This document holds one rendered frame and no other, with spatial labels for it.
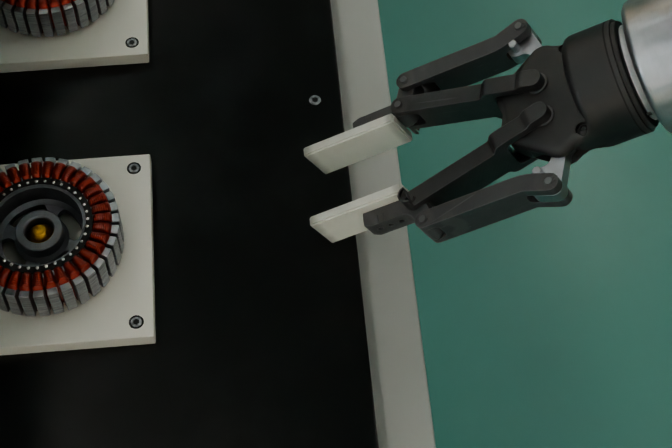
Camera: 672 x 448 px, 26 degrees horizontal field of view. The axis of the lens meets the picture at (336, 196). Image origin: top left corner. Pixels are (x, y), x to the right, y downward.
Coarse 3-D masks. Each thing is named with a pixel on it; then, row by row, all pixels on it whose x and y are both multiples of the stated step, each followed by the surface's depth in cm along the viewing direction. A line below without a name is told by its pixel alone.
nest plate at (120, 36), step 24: (120, 0) 115; (144, 0) 115; (96, 24) 113; (120, 24) 113; (144, 24) 113; (0, 48) 112; (24, 48) 112; (48, 48) 112; (72, 48) 112; (96, 48) 112; (120, 48) 112; (144, 48) 112; (0, 72) 112
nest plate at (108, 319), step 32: (96, 160) 107; (128, 160) 107; (128, 192) 105; (128, 224) 104; (128, 256) 102; (128, 288) 101; (0, 320) 100; (32, 320) 100; (64, 320) 100; (96, 320) 100; (128, 320) 100; (0, 352) 99; (32, 352) 99
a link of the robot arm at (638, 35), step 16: (640, 0) 88; (656, 0) 87; (624, 16) 88; (640, 16) 87; (656, 16) 86; (624, 32) 87; (640, 32) 87; (656, 32) 86; (624, 48) 88; (640, 48) 86; (656, 48) 86; (624, 64) 88; (640, 64) 86; (656, 64) 86; (640, 80) 87; (656, 80) 86; (640, 96) 88; (656, 96) 86; (656, 112) 87
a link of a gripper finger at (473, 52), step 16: (512, 32) 96; (528, 32) 96; (464, 48) 97; (480, 48) 96; (496, 48) 96; (432, 64) 98; (448, 64) 97; (464, 64) 97; (480, 64) 97; (496, 64) 97; (512, 64) 97; (400, 80) 99; (416, 80) 98; (432, 80) 98; (448, 80) 98; (464, 80) 98; (480, 80) 98
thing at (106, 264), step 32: (32, 160) 103; (64, 160) 103; (0, 192) 101; (32, 192) 102; (64, 192) 101; (96, 192) 101; (0, 224) 102; (32, 224) 101; (64, 224) 102; (96, 224) 99; (0, 256) 98; (32, 256) 100; (64, 256) 99; (96, 256) 98; (0, 288) 97; (32, 288) 97; (64, 288) 97; (96, 288) 100
